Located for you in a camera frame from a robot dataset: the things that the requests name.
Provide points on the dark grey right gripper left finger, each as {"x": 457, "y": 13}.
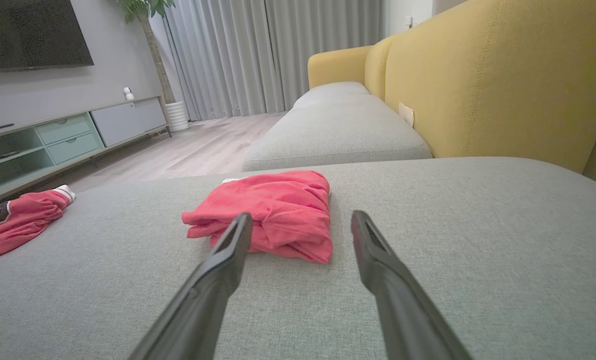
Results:
{"x": 208, "y": 295}

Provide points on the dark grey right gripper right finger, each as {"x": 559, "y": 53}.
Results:
{"x": 397, "y": 300}

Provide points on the red number 23 jersey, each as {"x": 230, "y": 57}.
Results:
{"x": 18, "y": 220}

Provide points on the red garment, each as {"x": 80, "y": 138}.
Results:
{"x": 283, "y": 205}

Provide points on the large grey sofa chaise cushion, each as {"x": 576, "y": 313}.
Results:
{"x": 452, "y": 235}

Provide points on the white ribbed plant pot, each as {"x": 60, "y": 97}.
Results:
{"x": 178, "y": 117}

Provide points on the grey sofa seat cushion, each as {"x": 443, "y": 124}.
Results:
{"x": 332, "y": 92}
{"x": 337, "y": 130}

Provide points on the cream sofa label tag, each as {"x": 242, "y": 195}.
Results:
{"x": 406, "y": 114}

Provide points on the grey cabinet door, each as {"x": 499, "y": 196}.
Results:
{"x": 128, "y": 121}

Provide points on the mint green cabinet drawer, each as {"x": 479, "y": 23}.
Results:
{"x": 63, "y": 129}
{"x": 74, "y": 148}

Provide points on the narrow yellow sofa back cushion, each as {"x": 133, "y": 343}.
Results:
{"x": 376, "y": 70}

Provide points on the mint grey TV cabinet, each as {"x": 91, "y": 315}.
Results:
{"x": 8, "y": 170}

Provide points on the wide yellow sofa back cushion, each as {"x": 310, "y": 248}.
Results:
{"x": 502, "y": 85}

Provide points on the yellow sofa armrest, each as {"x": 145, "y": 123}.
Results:
{"x": 335, "y": 65}

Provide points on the dark flat shelf object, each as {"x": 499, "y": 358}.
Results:
{"x": 9, "y": 154}

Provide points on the grey pleated curtain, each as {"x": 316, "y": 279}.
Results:
{"x": 278, "y": 50}

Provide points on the green leafy indoor tree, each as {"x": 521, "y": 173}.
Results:
{"x": 153, "y": 45}

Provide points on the black remote control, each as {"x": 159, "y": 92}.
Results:
{"x": 1, "y": 127}

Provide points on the black flat screen television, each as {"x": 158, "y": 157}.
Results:
{"x": 28, "y": 30}

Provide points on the small white security camera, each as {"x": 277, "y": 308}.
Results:
{"x": 128, "y": 93}

